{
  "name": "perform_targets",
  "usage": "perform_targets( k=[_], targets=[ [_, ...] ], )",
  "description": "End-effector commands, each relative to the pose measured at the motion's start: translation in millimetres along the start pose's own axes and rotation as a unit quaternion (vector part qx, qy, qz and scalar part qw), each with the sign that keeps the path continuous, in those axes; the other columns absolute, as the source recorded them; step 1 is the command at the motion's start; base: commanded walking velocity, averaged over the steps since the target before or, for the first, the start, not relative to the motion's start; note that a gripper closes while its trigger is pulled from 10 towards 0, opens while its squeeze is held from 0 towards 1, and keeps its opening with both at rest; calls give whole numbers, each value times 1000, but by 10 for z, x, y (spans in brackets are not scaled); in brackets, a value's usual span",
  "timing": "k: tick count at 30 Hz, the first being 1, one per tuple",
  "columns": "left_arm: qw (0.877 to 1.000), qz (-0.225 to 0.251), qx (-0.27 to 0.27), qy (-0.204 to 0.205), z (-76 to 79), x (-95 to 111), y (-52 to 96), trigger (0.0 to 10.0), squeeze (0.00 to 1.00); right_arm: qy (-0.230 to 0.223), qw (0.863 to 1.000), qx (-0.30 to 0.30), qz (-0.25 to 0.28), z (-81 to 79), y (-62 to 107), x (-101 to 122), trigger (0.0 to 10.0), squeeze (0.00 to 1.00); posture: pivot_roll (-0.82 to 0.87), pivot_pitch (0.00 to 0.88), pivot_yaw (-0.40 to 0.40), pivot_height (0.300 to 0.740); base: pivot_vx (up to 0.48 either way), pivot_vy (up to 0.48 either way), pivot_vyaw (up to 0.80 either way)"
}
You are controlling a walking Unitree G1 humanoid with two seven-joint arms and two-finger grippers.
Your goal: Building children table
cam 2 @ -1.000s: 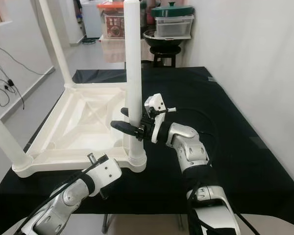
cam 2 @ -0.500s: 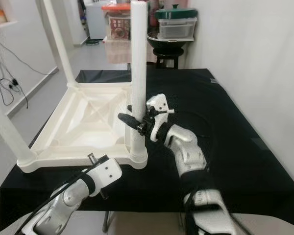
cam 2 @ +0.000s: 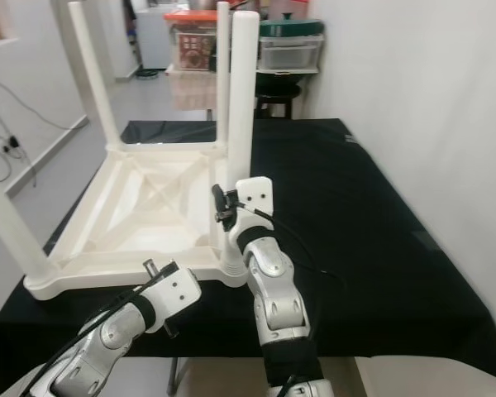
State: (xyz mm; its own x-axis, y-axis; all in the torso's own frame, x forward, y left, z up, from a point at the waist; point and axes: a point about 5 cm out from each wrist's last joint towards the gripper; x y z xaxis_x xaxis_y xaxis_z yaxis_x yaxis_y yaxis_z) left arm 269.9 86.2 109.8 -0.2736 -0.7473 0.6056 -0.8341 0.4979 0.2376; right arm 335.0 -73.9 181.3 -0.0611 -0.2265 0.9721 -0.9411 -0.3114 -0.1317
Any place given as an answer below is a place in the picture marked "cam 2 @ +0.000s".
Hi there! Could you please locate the white plastic children table top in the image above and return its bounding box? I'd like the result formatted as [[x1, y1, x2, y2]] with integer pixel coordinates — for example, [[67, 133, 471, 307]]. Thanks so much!
[[23, 142, 249, 300]]

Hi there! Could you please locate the beige side table cloth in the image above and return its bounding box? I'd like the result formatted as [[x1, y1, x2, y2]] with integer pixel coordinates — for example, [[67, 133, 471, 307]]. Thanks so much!
[[167, 66, 220, 112]]

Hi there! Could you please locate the orange lidded storage box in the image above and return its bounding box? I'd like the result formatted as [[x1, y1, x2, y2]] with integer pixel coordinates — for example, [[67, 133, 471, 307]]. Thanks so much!
[[164, 10, 220, 71]]

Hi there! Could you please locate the clear plastic storage container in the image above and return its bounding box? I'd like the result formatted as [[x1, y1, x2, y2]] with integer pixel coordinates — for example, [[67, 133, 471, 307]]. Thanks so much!
[[260, 36, 323, 71]]

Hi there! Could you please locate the grey cabinet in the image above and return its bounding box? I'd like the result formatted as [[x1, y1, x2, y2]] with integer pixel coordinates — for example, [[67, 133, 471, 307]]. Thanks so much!
[[136, 8, 174, 71]]

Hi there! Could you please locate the green pot lid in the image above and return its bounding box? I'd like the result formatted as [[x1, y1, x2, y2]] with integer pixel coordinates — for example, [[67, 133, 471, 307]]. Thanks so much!
[[260, 18, 325, 38]]

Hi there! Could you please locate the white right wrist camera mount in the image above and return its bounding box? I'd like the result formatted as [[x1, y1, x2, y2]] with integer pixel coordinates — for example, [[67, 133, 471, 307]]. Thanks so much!
[[230, 176, 275, 245]]

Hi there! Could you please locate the black wall cable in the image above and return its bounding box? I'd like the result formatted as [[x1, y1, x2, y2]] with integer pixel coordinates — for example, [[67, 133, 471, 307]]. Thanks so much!
[[0, 70, 67, 187]]

